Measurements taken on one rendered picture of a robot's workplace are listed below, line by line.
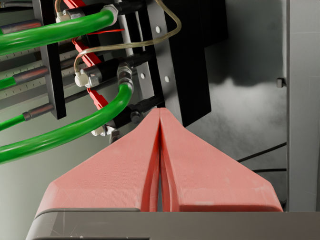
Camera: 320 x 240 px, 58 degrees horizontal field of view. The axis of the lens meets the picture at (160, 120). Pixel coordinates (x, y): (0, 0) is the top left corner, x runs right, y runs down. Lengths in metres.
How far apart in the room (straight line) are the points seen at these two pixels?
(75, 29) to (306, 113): 0.29
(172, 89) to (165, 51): 0.06
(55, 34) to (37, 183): 0.56
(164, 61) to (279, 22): 0.19
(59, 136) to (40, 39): 0.08
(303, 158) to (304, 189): 0.05
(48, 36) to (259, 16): 0.37
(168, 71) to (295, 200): 0.27
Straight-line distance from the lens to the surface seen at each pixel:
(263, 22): 0.53
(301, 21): 0.37
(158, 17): 0.46
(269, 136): 0.60
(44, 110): 0.62
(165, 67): 0.48
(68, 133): 0.25
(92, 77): 0.40
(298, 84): 0.39
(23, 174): 0.74
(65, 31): 0.25
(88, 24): 0.26
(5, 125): 0.61
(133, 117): 0.45
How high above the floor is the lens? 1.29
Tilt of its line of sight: 34 degrees down
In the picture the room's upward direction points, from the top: 119 degrees counter-clockwise
